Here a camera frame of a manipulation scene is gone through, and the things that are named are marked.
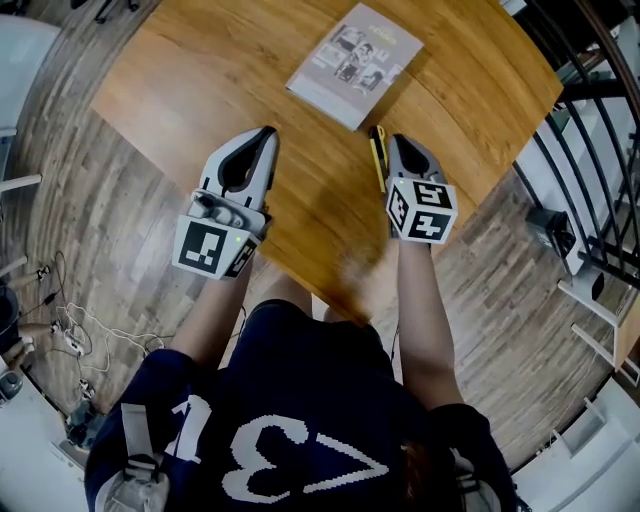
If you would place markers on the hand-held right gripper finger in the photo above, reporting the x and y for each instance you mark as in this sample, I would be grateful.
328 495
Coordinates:
394 160
425 157

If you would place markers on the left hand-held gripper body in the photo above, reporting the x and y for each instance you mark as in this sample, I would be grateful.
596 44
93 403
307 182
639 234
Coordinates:
205 245

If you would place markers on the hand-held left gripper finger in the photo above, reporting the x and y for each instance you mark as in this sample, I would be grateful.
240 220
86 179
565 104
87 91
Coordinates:
267 170
215 162

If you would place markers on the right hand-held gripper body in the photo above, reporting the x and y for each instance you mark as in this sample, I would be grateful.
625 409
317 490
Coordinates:
422 212

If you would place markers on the yellow black utility knife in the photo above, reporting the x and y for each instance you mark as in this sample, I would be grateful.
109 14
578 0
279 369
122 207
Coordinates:
378 155

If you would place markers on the person's right forearm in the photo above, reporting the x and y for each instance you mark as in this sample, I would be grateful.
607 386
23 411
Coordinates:
427 320

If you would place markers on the person's left forearm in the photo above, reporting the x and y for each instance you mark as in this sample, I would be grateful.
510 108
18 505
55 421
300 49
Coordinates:
215 310

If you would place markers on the wooden table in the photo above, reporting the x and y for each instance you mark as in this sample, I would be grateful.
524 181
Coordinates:
210 100

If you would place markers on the person's bare leg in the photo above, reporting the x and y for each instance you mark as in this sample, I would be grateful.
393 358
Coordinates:
282 289

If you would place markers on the grey photo cover book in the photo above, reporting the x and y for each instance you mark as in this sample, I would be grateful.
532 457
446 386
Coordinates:
350 65

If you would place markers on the black box device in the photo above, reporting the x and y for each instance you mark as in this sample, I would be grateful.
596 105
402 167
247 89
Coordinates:
552 231

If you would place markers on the white power strip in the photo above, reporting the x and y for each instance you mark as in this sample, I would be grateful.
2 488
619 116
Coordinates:
70 340

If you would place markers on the black metal railing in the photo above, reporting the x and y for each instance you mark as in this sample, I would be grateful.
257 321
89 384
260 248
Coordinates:
595 140

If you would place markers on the navy jersey with white print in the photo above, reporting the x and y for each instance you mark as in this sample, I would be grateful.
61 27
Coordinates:
300 400

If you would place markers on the white shelf unit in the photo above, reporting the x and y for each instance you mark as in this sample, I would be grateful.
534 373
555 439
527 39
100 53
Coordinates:
595 300

